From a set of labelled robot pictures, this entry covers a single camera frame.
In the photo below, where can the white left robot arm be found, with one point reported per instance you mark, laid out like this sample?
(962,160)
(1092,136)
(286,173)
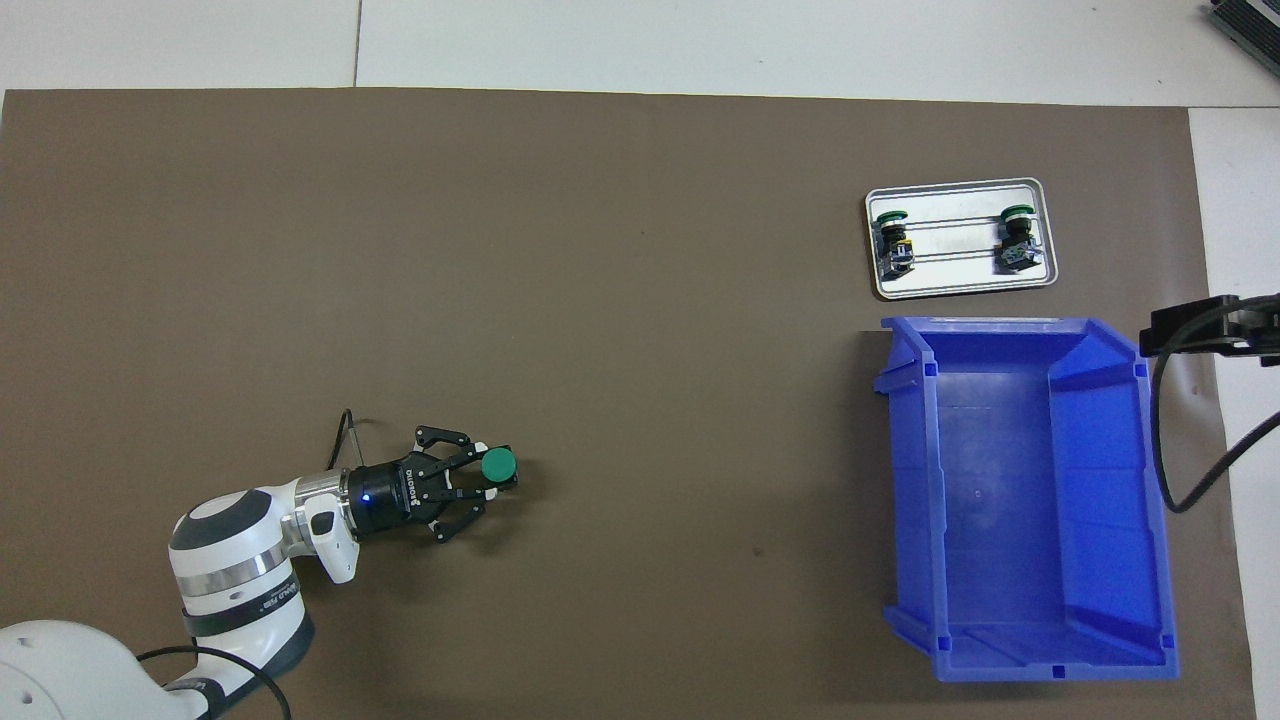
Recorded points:
(230,570)

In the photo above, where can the blue plastic storage bin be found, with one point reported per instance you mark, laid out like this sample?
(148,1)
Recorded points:
(1000,500)

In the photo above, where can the brown table mat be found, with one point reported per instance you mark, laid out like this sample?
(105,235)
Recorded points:
(600,250)

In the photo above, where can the green push button switch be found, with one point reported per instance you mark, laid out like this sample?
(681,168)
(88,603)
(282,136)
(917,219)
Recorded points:
(499,465)
(1017,240)
(893,245)

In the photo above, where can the grey finned device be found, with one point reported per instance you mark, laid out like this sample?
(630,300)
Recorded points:
(1250,25)

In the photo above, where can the silver metal tray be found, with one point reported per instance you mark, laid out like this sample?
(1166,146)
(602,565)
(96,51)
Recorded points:
(960,270)

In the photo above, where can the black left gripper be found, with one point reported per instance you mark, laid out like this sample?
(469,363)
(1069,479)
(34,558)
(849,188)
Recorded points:
(390,495)

